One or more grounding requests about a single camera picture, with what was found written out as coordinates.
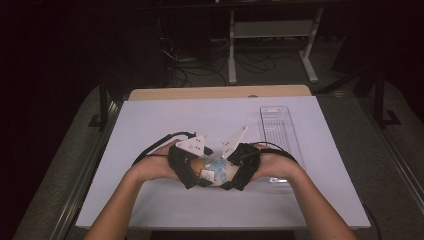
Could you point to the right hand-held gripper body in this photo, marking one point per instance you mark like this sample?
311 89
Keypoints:
250 160

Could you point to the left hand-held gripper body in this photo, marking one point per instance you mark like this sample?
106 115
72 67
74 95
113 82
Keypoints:
190 146

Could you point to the clear plastic tray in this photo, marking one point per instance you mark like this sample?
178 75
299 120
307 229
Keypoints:
278 128

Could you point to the person's right hand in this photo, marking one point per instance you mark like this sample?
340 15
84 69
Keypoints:
276 166

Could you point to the person's left hand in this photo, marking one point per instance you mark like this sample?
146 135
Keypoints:
153 166

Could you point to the white board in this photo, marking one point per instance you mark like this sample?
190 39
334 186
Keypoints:
200 116

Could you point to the wooden table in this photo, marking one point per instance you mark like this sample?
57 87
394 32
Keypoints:
200 92

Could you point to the black metal stand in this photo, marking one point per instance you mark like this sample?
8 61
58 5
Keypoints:
380 100
104 106

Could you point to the black tripod legs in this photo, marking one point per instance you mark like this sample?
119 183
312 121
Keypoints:
343 81

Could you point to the white metal stand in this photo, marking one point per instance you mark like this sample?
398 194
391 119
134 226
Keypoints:
273 29

